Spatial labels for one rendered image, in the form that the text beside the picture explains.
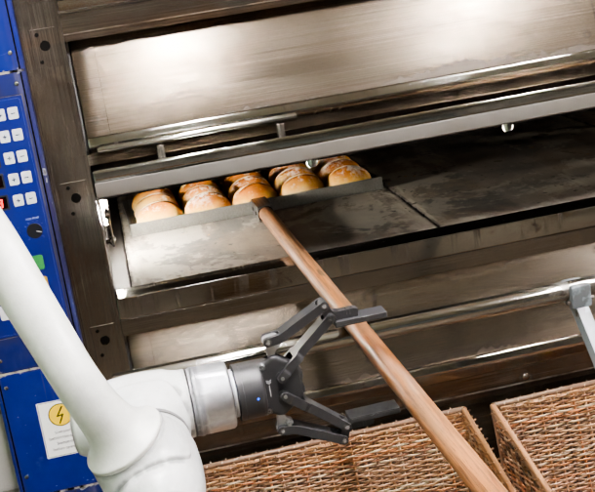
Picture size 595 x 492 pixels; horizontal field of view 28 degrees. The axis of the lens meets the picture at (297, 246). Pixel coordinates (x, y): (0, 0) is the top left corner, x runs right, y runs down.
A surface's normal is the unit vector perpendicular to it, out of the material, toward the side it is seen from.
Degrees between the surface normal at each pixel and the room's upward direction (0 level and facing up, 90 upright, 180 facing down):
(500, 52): 70
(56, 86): 90
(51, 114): 90
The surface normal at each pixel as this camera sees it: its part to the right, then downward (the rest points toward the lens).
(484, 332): 0.12, -0.11
